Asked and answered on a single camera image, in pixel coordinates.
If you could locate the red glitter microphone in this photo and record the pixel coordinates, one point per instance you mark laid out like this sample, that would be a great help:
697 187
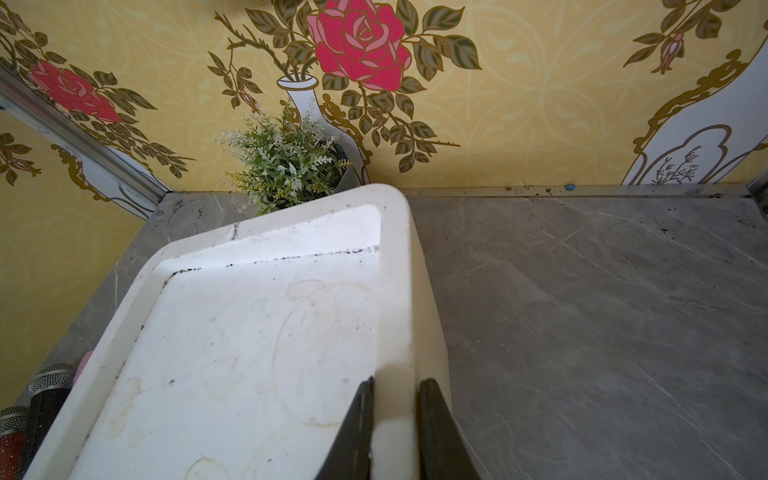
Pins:
13 425

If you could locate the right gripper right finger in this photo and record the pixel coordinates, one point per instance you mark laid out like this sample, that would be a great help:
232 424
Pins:
443 455

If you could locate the white drawer cabinet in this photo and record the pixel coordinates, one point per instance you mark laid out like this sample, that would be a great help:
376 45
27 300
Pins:
236 353

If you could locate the small potted green plant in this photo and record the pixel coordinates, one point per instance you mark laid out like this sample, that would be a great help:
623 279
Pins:
284 161

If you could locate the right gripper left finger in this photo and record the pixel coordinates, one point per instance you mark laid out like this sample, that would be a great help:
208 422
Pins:
349 457

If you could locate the black glitter microphone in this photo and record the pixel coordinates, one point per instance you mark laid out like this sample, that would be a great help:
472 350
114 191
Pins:
48 389

